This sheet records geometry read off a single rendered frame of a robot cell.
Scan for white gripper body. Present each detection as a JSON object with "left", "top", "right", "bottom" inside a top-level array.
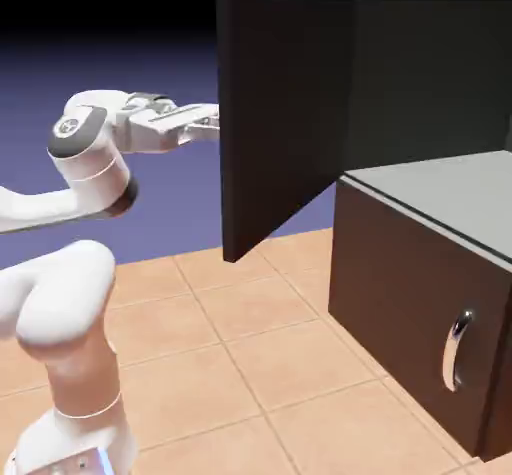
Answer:
[{"left": 128, "top": 102, "right": 220, "bottom": 153}]

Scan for dark wood tall door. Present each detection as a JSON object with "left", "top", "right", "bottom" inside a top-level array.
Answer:
[{"left": 215, "top": 0, "right": 355, "bottom": 264}]

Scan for dark wood cabinet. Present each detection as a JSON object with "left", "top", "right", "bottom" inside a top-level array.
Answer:
[{"left": 327, "top": 0, "right": 512, "bottom": 463}]

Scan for curved silver handle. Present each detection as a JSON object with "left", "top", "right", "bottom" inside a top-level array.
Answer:
[{"left": 442, "top": 309, "right": 476, "bottom": 393}]

